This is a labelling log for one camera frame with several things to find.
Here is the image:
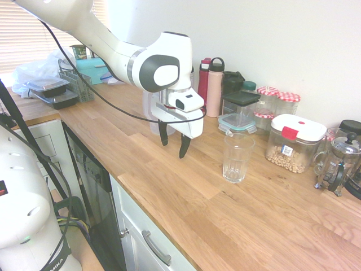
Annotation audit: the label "teal box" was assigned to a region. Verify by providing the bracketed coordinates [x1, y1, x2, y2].
[74, 57, 110, 85]

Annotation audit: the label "jar with dark green lid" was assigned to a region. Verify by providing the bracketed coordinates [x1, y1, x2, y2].
[241, 81, 258, 94]

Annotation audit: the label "cereal container white lid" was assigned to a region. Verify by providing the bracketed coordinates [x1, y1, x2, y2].
[265, 113, 328, 174]

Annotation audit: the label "metal drawer handle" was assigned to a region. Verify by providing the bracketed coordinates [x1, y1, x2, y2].
[140, 229, 173, 266]

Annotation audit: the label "black dishwasher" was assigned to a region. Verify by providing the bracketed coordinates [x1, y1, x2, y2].
[62, 120, 127, 271]

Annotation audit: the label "glass mug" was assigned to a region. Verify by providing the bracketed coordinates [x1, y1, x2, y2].
[323, 127, 351, 147]

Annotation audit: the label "black takeaway container clear lid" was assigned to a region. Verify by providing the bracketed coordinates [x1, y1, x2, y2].
[25, 77, 71, 99]
[31, 89, 80, 111]

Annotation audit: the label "window blinds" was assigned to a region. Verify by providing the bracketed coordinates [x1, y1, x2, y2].
[0, 0, 107, 75]

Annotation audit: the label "clear drinking glass tumbler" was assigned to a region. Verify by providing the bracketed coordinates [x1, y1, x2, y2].
[222, 133, 256, 185]

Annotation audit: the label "black shaker bottle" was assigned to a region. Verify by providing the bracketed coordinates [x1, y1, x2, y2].
[222, 71, 246, 97]

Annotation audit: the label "clear zip bag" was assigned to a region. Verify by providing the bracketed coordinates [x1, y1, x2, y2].
[99, 71, 122, 86]

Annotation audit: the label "clear plastic bag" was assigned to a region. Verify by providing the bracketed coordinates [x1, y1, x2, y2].
[11, 47, 77, 99]

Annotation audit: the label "pink bottle black lid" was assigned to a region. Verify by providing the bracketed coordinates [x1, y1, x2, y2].
[206, 56, 226, 119]

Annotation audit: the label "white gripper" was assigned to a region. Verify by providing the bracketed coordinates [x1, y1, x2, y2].
[149, 91, 205, 159]

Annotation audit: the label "white cabinet drawer front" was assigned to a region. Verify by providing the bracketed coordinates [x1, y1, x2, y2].
[108, 173, 195, 271]

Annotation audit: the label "red water bottle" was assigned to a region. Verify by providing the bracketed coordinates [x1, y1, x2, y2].
[197, 57, 213, 100]

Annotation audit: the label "grey cutlery basket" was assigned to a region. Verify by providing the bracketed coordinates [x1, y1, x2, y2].
[58, 68, 96, 103]

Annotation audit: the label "glass French press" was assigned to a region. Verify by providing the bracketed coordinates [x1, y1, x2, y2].
[313, 132, 361, 197]

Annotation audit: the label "glass container teal lid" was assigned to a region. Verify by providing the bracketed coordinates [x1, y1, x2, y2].
[217, 112, 258, 136]

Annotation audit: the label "tall jar red checked lid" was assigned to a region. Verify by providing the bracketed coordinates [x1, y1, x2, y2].
[256, 86, 280, 113]
[277, 91, 302, 117]

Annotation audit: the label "small jar red checked lid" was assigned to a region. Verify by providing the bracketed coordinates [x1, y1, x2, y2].
[253, 110, 276, 136]

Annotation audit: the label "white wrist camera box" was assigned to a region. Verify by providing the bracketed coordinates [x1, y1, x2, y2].
[168, 88, 205, 113]

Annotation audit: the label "green tin can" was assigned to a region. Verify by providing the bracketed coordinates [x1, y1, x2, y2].
[69, 44, 89, 61]

